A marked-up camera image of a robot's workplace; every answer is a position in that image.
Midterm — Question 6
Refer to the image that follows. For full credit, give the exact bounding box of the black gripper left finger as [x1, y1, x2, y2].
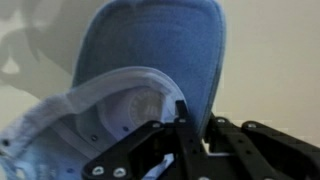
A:
[81, 100, 204, 180]

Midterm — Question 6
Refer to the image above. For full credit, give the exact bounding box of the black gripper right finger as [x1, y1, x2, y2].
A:
[205, 115, 320, 180]

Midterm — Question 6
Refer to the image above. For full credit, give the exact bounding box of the grey baseball cap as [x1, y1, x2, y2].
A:
[0, 0, 226, 180]

